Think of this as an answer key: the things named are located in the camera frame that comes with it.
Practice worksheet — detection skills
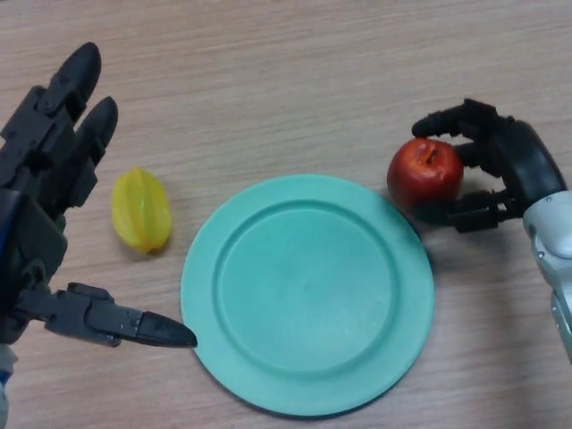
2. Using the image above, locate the yellow starfruit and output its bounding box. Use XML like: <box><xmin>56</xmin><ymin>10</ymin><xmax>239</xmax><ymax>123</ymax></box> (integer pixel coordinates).
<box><xmin>110</xmin><ymin>166</ymin><xmax>174</xmax><ymax>256</ymax></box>

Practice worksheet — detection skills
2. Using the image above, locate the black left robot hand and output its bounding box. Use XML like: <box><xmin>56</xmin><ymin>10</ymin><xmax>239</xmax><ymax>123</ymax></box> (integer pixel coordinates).
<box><xmin>0</xmin><ymin>42</ymin><xmax>198</xmax><ymax>349</ymax></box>

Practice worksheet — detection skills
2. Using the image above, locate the red apple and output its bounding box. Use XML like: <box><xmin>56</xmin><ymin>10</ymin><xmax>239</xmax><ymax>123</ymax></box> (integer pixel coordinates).
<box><xmin>386</xmin><ymin>138</ymin><xmax>466</xmax><ymax>214</ymax></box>

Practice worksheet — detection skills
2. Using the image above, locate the green round plate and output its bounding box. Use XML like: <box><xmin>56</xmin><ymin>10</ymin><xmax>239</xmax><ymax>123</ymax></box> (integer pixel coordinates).
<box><xmin>180</xmin><ymin>173</ymin><xmax>435</xmax><ymax>411</ymax></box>

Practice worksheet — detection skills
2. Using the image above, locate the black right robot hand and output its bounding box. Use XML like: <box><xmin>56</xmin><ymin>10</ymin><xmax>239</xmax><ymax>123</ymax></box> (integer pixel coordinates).
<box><xmin>411</xmin><ymin>98</ymin><xmax>568</xmax><ymax>234</ymax></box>

